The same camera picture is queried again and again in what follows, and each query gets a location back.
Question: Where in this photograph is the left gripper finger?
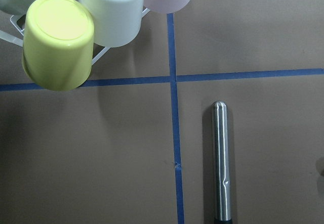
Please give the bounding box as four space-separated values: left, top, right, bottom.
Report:
315 157 324 176

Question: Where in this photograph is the white cup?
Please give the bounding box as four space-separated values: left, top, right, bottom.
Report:
79 0 144 48

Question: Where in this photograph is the yellow-green cup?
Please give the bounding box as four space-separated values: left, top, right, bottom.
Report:
22 0 94 91

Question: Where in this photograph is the steel muddler black tip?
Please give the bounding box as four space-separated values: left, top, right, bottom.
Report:
212 101 232 223

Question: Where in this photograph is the white wire cup rack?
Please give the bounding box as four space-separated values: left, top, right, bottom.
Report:
0 0 151 67

